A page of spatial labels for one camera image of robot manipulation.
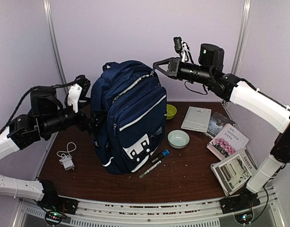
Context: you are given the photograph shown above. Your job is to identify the navy blue student backpack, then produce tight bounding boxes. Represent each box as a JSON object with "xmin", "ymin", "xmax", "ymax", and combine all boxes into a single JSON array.
[{"xmin": 90, "ymin": 60, "xmax": 167, "ymax": 175}]

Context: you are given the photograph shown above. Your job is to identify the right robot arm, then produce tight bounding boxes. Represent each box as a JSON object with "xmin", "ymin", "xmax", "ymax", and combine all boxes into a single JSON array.
[{"xmin": 153, "ymin": 43, "xmax": 290, "ymax": 212}]

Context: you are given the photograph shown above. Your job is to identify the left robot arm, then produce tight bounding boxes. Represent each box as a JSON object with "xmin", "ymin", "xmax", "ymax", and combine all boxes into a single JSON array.
[{"xmin": 0, "ymin": 75, "xmax": 96, "ymax": 214}]

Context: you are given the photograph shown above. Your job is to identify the lime green bowl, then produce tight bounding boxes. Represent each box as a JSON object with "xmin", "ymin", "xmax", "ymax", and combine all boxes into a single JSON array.
[{"xmin": 166, "ymin": 104, "xmax": 177, "ymax": 120}]

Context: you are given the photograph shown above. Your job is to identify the dark cover book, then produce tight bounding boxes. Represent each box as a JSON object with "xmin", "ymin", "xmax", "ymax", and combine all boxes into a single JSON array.
[{"xmin": 204, "ymin": 112, "xmax": 235, "ymax": 139}]

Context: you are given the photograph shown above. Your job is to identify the pale blue ceramic bowl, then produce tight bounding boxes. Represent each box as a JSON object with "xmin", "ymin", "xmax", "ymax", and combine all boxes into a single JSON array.
[{"xmin": 167, "ymin": 130, "xmax": 190, "ymax": 149}]

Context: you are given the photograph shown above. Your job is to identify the white green marker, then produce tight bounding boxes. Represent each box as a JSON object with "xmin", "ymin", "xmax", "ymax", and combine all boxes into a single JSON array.
[{"xmin": 139, "ymin": 160, "xmax": 162, "ymax": 179}]

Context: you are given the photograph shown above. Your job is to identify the black blue highlighter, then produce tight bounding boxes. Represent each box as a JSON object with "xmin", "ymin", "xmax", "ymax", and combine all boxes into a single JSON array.
[{"xmin": 150, "ymin": 149, "xmax": 170, "ymax": 165}]

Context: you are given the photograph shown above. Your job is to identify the white book pink flowers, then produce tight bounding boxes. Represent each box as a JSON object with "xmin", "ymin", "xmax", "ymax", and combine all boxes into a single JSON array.
[{"xmin": 206, "ymin": 123, "xmax": 249, "ymax": 160}]

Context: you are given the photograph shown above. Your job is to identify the black white photo magazine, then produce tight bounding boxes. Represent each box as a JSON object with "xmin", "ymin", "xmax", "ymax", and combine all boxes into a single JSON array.
[{"xmin": 211, "ymin": 148, "xmax": 257, "ymax": 196}]

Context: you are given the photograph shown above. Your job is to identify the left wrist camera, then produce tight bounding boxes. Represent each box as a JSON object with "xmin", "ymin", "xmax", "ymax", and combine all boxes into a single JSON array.
[{"xmin": 65, "ymin": 75, "xmax": 91, "ymax": 113}]

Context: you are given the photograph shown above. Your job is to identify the white charger with cable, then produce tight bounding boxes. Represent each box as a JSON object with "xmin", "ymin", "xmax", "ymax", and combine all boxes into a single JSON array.
[{"xmin": 56, "ymin": 142, "xmax": 77, "ymax": 171}]

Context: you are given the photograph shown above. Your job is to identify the right aluminium corner post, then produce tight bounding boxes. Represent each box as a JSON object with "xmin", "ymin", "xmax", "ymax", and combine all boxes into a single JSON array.
[{"xmin": 231, "ymin": 0, "xmax": 252, "ymax": 75}]

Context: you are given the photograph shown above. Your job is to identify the aluminium corner post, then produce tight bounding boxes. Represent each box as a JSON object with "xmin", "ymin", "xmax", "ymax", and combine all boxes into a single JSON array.
[
  {"xmin": 231, "ymin": 0, "xmax": 252, "ymax": 75},
  {"xmin": 43, "ymin": 0, "xmax": 66, "ymax": 84}
]

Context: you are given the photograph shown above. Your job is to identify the left aluminium corner post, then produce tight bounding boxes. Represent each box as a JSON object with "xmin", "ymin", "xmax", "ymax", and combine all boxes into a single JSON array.
[{"xmin": 43, "ymin": 0, "xmax": 66, "ymax": 84}]

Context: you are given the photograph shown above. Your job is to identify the aluminium front rail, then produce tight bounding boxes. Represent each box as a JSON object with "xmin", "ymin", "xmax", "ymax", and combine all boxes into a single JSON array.
[{"xmin": 12, "ymin": 185, "xmax": 285, "ymax": 227}]

